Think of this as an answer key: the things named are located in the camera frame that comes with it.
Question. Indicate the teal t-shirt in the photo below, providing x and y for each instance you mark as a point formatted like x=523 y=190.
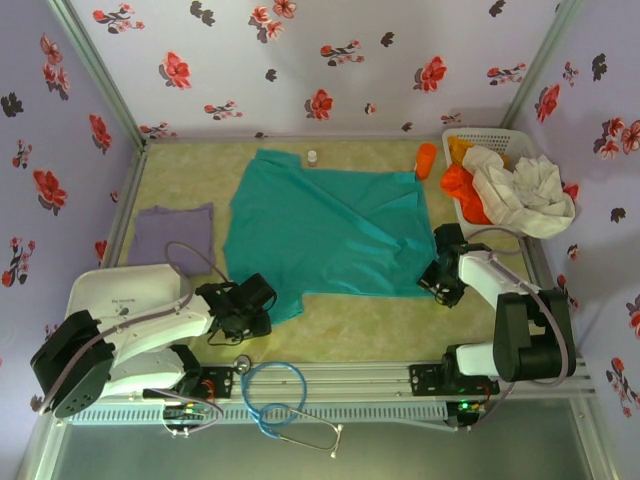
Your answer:
x=325 y=225

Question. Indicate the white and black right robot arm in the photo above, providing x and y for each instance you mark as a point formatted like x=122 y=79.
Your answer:
x=480 y=275

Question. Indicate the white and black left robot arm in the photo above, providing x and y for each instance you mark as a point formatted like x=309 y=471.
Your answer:
x=150 y=325

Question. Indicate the blue stethoscope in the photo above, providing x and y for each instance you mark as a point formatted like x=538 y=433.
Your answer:
x=243 y=363

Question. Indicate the orange t-shirt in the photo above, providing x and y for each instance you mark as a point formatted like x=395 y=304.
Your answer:
x=460 y=192

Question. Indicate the orange cup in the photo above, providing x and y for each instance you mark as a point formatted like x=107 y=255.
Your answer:
x=428 y=157

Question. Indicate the crumpled white t-shirt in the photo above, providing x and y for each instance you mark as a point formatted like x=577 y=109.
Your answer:
x=530 y=200

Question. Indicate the yellow t-shirt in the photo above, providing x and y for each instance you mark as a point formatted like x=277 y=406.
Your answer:
x=457 y=149

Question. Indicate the folded purple t-shirt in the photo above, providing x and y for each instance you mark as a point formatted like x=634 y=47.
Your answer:
x=170 y=230

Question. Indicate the white plastic laundry basket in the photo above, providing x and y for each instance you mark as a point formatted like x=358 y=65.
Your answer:
x=495 y=140

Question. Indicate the white medicine bag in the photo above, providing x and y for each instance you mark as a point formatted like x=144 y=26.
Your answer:
x=125 y=285

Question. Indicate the small white pill bottle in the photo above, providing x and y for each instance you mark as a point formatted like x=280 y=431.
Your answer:
x=313 y=159

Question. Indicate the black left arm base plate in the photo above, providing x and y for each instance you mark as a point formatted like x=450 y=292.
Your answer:
x=222 y=382

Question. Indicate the aluminium table side rail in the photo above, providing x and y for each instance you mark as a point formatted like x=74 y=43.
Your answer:
x=125 y=200
x=530 y=252

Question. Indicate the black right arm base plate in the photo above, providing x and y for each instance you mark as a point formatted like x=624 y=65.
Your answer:
x=425 y=380

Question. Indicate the aluminium mounting rail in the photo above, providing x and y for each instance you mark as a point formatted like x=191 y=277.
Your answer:
x=350 y=380

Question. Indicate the aluminium frame post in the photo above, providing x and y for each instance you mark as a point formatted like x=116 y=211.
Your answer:
x=104 y=75
x=543 y=60

